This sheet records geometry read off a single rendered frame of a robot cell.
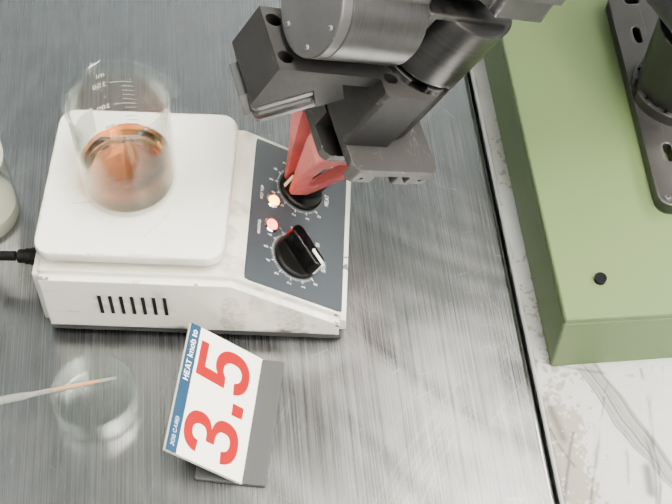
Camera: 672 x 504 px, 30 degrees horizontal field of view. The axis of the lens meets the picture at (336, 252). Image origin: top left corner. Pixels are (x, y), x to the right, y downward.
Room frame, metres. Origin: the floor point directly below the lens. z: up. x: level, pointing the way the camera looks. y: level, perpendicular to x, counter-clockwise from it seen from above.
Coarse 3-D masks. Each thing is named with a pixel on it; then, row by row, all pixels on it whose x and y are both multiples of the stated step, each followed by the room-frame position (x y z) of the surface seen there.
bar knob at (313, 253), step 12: (300, 228) 0.48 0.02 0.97; (288, 240) 0.48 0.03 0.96; (300, 240) 0.48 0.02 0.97; (276, 252) 0.47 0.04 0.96; (288, 252) 0.47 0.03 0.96; (300, 252) 0.47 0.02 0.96; (312, 252) 0.47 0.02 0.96; (288, 264) 0.46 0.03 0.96; (300, 264) 0.47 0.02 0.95; (312, 264) 0.46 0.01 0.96; (300, 276) 0.46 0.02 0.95
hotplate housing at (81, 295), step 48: (240, 144) 0.55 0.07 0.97; (240, 192) 0.51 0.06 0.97; (240, 240) 0.47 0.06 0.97; (48, 288) 0.44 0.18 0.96; (96, 288) 0.44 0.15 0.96; (144, 288) 0.44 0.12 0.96; (192, 288) 0.44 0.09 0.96; (240, 288) 0.44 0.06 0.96; (288, 336) 0.44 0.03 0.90; (336, 336) 0.44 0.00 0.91
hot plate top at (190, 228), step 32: (64, 128) 0.55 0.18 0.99; (192, 128) 0.55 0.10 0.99; (224, 128) 0.55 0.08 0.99; (64, 160) 0.52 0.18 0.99; (192, 160) 0.52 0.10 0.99; (224, 160) 0.52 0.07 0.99; (64, 192) 0.49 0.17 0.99; (192, 192) 0.50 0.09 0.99; (224, 192) 0.50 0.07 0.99; (64, 224) 0.47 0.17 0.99; (96, 224) 0.47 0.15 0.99; (128, 224) 0.47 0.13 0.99; (160, 224) 0.47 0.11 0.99; (192, 224) 0.47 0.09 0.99; (224, 224) 0.47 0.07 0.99; (64, 256) 0.44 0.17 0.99; (96, 256) 0.44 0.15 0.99; (128, 256) 0.44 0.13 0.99; (160, 256) 0.44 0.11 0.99; (192, 256) 0.45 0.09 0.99
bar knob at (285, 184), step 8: (280, 184) 0.53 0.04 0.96; (288, 184) 0.52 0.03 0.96; (288, 192) 0.52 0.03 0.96; (320, 192) 0.53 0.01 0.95; (288, 200) 0.52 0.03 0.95; (296, 200) 0.52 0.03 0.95; (304, 200) 0.52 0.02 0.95; (312, 200) 0.52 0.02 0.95; (320, 200) 0.53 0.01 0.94; (304, 208) 0.51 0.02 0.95; (312, 208) 0.52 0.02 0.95
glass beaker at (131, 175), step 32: (96, 64) 0.53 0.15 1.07; (128, 64) 0.53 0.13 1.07; (64, 96) 0.50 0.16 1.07; (96, 96) 0.53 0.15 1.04; (128, 96) 0.53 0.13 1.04; (160, 96) 0.52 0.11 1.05; (96, 128) 0.52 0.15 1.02; (160, 128) 0.49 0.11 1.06; (96, 160) 0.47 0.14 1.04; (128, 160) 0.47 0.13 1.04; (160, 160) 0.49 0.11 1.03; (96, 192) 0.48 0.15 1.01; (128, 192) 0.47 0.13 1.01; (160, 192) 0.48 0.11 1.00
